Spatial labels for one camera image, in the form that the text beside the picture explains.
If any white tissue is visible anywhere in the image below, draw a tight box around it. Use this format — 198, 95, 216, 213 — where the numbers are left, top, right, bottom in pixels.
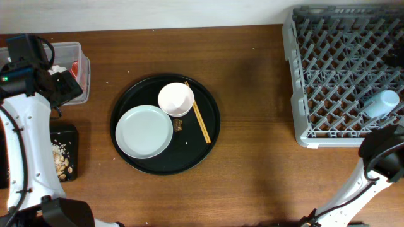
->
48, 65, 67, 75

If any red strawberry snack wrapper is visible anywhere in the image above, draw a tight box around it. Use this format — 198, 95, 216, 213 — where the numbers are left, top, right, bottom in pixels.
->
69, 61, 79, 79

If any light blue cup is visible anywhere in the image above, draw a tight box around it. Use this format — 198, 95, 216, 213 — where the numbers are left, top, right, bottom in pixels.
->
364, 90, 400, 119

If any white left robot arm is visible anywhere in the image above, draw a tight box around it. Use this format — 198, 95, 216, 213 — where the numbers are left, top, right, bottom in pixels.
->
1, 60, 107, 226

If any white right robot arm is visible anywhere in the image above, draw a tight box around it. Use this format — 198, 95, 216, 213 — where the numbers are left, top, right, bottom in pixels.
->
297, 123, 403, 227

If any grey dishwasher rack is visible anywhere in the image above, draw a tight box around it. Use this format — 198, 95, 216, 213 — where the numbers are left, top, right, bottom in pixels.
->
282, 4, 403, 148

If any clear plastic bin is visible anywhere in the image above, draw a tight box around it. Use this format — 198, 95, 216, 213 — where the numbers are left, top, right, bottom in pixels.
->
1, 42, 90, 105

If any black rectangular food bin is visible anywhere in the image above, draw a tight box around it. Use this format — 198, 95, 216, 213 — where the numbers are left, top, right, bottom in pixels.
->
1, 124, 79, 189

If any pile of rice and seeds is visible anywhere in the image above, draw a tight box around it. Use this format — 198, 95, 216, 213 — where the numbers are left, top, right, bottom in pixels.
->
52, 141, 73, 182

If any light grey plate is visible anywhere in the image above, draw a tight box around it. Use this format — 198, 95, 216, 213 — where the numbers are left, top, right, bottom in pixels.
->
115, 105, 174, 159

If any white pink bowl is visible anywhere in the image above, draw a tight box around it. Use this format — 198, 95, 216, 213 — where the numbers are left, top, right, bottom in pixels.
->
158, 83, 194, 117

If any brown food scrap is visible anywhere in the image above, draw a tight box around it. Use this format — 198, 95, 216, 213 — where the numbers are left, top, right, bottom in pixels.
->
173, 119, 182, 132

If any wooden chopstick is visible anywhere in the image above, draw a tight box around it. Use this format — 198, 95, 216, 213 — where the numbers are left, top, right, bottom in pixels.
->
191, 102, 210, 144
184, 81, 211, 144

